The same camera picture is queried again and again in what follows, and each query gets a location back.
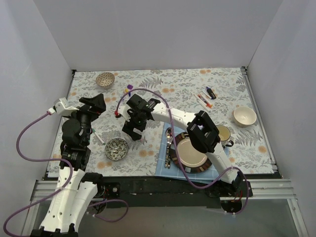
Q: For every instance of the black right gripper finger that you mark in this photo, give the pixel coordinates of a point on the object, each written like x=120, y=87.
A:
x=128, y=130
x=137, y=134

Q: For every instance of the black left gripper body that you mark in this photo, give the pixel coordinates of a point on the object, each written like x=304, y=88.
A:
x=89, y=107

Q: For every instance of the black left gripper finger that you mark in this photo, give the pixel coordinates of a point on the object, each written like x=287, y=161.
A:
x=97, y=106
x=97, y=100

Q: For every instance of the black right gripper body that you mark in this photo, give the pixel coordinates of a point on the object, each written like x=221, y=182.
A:
x=133, y=128

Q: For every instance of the green white marker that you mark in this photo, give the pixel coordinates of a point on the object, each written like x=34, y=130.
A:
x=99, y=138

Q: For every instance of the red gel pen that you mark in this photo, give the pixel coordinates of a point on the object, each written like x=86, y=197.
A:
x=205, y=101

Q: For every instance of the black purple highlighter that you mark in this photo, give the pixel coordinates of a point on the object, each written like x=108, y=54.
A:
x=211, y=93

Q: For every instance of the peach capped white marker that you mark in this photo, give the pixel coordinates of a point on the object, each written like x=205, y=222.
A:
x=202, y=103

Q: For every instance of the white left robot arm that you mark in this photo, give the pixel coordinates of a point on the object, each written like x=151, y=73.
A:
x=75, y=188

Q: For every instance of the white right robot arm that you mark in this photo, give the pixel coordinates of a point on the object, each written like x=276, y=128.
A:
x=202, y=132

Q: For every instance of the leaf patterned bowl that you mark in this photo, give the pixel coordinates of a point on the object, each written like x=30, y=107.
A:
x=116, y=149

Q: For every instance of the small patterned brown bowl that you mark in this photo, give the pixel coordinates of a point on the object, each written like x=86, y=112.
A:
x=105, y=79

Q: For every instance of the blue checked cloth napkin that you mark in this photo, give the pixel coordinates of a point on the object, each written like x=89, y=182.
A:
x=174, y=172

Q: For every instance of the silver spoon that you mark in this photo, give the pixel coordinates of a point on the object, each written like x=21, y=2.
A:
x=168, y=143

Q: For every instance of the striped rim dinner plate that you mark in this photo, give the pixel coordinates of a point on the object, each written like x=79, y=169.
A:
x=192, y=160

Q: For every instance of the floral patterned table mat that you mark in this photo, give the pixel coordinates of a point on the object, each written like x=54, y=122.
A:
x=250, y=151

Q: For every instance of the plain cream bowl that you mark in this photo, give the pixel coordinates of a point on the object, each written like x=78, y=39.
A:
x=244, y=116

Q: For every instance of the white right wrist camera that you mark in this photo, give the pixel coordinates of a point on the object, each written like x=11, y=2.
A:
x=121, y=112

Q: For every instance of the cream mug black handle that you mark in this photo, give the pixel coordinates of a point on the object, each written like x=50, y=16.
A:
x=225, y=136

